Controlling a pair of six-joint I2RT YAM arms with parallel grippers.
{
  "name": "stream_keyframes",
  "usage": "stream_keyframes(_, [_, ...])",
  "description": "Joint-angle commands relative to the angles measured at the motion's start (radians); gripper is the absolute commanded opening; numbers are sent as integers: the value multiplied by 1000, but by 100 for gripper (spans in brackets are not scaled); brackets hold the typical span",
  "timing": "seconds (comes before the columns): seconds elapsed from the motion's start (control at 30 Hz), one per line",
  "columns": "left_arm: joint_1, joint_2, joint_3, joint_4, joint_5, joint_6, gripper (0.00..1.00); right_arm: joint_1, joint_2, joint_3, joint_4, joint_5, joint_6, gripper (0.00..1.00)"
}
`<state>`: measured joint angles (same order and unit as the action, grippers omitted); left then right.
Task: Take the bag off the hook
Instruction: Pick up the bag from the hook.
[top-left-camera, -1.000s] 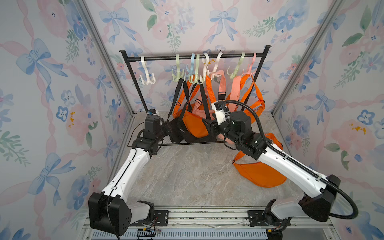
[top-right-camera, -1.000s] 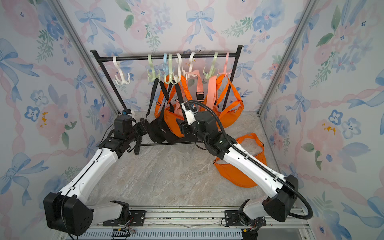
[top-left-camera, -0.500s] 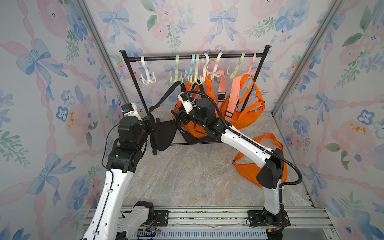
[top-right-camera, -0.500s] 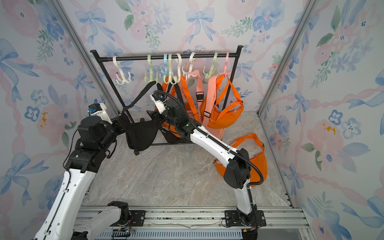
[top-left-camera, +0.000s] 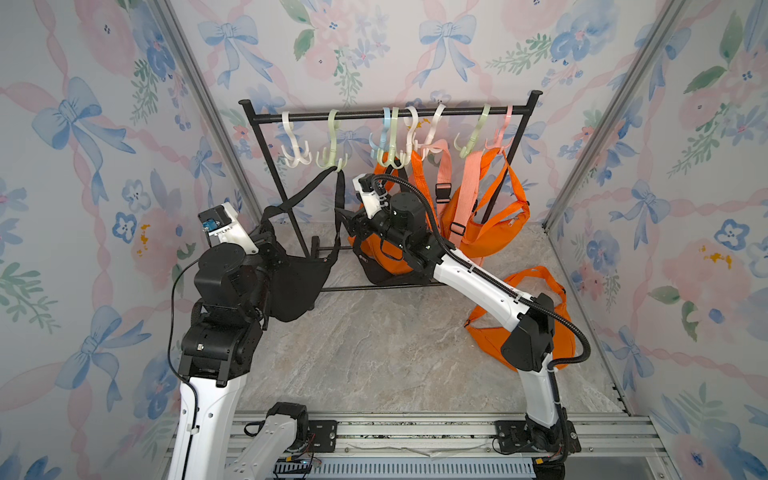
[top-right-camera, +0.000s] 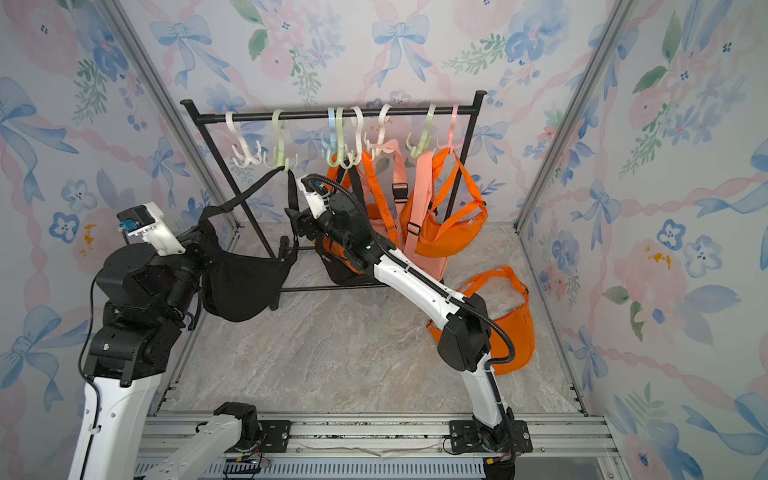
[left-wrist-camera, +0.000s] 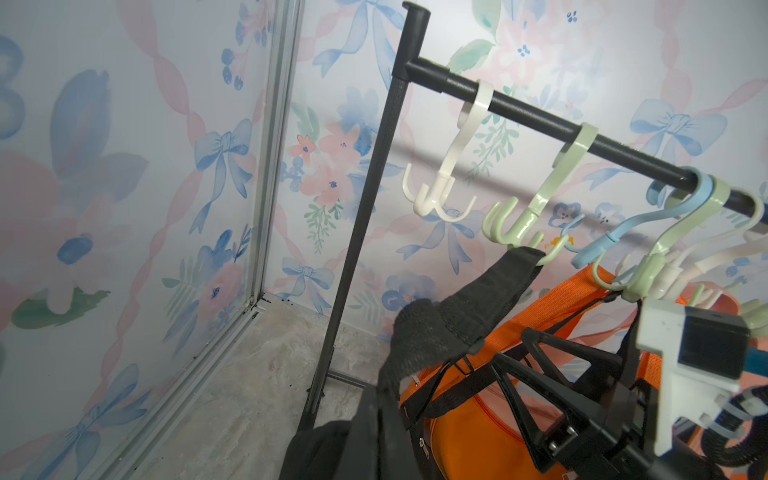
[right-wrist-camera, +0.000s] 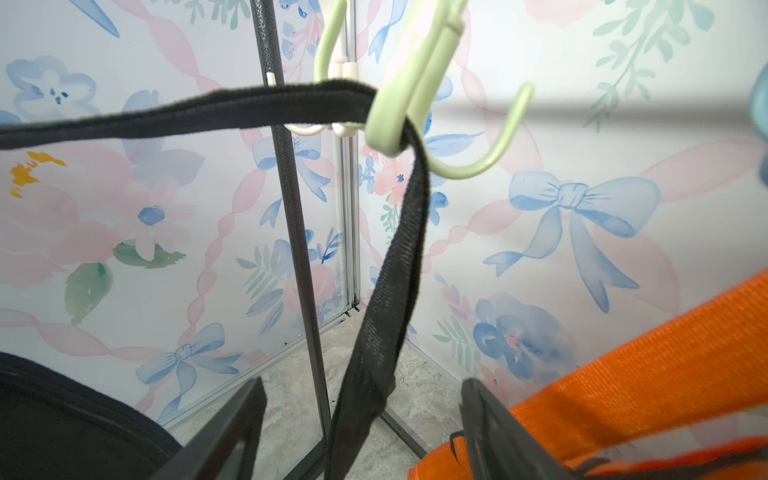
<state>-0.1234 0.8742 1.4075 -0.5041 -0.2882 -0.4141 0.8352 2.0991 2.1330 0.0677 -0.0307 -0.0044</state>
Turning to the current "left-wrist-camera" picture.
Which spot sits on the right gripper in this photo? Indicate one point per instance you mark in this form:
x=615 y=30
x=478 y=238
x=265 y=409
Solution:
x=609 y=438

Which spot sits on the black bag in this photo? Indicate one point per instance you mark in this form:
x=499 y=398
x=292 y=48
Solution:
x=426 y=334

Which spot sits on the orange bag middle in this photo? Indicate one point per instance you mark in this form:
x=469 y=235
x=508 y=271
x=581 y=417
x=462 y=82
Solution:
x=458 y=415

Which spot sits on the light green hook middle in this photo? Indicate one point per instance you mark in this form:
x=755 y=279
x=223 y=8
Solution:
x=657 y=271

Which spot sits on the light green hook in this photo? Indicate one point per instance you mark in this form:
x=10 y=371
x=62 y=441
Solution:
x=563 y=166
x=657 y=271

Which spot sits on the white hook with pink bag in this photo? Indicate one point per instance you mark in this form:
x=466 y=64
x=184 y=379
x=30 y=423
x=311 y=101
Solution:
x=753 y=312

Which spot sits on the light blue hook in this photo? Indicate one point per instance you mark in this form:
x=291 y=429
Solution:
x=648 y=222

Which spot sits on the light green hook left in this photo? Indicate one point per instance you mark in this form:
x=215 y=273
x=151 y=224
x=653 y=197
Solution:
x=563 y=166

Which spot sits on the white hook far left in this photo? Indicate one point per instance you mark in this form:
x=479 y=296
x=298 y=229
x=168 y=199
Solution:
x=430 y=199

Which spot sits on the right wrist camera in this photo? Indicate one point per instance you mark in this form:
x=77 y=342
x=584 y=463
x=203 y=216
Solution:
x=704 y=354

